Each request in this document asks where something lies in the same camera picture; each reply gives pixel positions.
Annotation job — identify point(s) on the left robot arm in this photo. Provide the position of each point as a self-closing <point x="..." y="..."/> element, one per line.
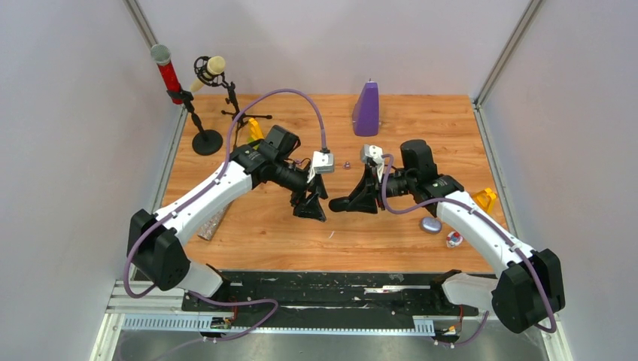
<point x="157" y="240"/>

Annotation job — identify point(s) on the colourful toy truck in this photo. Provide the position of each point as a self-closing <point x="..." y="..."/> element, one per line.
<point x="486" y="199"/>

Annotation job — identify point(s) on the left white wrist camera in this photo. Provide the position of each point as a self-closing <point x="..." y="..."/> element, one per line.
<point x="321" y="163"/>

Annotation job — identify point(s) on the purple metronome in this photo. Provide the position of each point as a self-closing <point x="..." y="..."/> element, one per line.
<point x="366" y="112"/>

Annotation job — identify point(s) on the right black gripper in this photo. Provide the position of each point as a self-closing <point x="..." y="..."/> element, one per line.
<point x="363" y="198"/>

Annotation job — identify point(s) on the black earbud charging case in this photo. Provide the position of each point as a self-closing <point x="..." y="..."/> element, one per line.
<point x="340" y="204"/>

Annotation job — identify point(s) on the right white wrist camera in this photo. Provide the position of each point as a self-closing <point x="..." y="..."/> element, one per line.
<point x="371" y="155"/>

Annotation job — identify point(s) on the beige condenser microphone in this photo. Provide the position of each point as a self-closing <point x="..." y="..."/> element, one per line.
<point x="209" y="71"/>

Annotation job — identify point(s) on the aluminium frame rail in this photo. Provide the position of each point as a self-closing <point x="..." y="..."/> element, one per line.
<point x="155" y="302"/>

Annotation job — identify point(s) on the silver glitter microphone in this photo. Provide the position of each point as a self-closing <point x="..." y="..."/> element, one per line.
<point x="207" y="230"/>

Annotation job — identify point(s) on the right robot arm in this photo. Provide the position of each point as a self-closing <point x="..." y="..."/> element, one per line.
<point x="527" y="289"/>

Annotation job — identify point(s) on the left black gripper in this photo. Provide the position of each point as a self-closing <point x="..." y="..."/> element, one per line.
<point x="309" y="207"/>

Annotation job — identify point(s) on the red microphone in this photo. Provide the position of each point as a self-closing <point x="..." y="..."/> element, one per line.
<point x="162" y="56"/>

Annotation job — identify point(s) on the black round-base mic stand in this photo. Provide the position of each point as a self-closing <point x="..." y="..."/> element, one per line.
<point x="206" y="141"/>

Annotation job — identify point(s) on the lavender oval charging case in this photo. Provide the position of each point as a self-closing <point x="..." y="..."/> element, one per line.
<point x="430" y="225"/>

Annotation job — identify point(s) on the yellow green toy block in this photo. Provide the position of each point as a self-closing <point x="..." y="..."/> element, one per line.
<point x="255" y="131"/>

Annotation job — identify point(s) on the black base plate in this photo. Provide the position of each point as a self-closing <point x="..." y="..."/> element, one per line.
<point x="343" y="300"/>

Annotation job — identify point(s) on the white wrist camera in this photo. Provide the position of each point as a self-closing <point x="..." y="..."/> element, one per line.
<point x="321" y="163"/>
<point x="371" y="155"/>

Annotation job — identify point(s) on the small red white toy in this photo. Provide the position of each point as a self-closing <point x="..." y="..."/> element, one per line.
<point x="454" y="239"/>

